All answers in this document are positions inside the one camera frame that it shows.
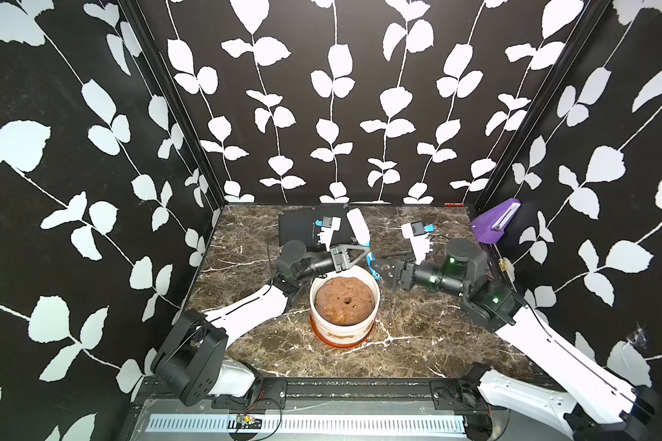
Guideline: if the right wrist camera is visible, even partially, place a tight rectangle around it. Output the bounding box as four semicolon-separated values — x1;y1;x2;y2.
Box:
401;221;435;265

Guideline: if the black front mounting rail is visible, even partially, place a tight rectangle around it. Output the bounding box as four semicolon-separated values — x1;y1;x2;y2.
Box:
137;377;580;412

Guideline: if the white ceramic pot with mud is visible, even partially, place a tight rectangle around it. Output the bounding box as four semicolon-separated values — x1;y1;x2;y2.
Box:
309;266;381;343

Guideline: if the black flat case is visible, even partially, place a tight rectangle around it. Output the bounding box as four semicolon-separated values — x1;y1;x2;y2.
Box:
278;205;357;252

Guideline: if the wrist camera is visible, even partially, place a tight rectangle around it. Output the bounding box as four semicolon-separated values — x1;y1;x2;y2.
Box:
401;221;435;265
314;216;341;251

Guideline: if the white and blue scrub brush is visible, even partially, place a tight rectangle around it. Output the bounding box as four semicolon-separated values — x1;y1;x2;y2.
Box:
347;208;381;280

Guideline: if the small circuit board with wires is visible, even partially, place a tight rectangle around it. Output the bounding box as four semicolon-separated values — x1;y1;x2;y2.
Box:
229;415;264;432

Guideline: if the orange pot saucer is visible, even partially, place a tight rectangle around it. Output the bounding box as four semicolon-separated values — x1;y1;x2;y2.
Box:
309;318;375;349

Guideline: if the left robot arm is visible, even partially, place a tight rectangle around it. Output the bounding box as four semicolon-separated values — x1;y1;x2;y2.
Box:
151;240;371;406

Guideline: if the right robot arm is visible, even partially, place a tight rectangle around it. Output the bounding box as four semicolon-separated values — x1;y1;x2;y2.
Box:
371;239;660;440

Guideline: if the white perforated strip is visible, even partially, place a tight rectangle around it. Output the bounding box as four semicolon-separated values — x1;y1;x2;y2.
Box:
145;413;466;438

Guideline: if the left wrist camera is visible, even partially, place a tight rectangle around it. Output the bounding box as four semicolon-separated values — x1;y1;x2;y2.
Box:
314;216;341;251

